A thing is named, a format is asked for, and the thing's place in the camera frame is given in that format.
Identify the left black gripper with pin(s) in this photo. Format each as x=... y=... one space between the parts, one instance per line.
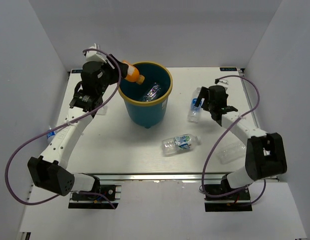
x=124 y=68

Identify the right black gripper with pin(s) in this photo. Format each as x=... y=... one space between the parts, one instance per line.
x=204 y=94

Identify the orange juice bottle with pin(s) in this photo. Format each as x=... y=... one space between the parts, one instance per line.
x=133 y=75

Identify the Aquafina clear water bottle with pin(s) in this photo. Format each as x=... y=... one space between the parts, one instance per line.
x=194 y=112

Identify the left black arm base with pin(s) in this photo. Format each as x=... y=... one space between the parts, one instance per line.
x=106 y=198

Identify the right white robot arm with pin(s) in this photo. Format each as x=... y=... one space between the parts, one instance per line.
x=265 y=155

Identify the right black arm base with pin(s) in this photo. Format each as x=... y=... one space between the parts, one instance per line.
x=237 y=202

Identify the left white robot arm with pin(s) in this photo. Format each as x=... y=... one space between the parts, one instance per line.
x=49 y=170

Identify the teal bin with yellow rim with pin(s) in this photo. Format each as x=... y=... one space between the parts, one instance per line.
x=146 y=103

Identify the right corner marker sticker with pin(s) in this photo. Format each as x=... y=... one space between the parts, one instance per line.
x=228 y=69

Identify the corner marker sticker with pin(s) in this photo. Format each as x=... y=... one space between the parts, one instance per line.
x=228 y=69
x=76 y=71

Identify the clear bottle dark blue label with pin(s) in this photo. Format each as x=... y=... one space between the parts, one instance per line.
x=102 y=111

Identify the left corner marker sticker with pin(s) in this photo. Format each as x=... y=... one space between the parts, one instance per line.
x=76 y=71

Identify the clear bottle green white label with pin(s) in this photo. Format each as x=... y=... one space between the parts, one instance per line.
x=179 y=144

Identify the crushed clear unlabelled bottle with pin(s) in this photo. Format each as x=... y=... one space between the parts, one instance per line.
x=231 y=152

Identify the small bottle blue label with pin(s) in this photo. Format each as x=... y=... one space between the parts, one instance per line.
x=50 y=136

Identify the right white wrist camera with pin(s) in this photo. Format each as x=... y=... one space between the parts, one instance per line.
x=222 y=82

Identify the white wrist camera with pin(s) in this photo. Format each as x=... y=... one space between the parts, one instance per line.
x=222 y=82
x=93 y=55

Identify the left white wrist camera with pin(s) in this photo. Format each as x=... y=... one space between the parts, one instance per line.
x=93 y=55

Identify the aluminium front rail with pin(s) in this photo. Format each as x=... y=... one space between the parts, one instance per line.
x=193 y=176

